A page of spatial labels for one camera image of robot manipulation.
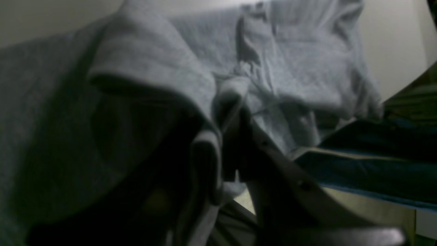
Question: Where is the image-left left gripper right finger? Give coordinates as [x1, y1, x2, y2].
[222, 108, 406, 246]

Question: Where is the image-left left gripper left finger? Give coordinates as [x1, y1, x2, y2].
[27, 117, 212, 246]

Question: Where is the grey T-shirt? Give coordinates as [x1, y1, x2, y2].
[1, 0, 383, 246]

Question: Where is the grey laptop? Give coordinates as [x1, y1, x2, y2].
[290, 61, 437, 212]

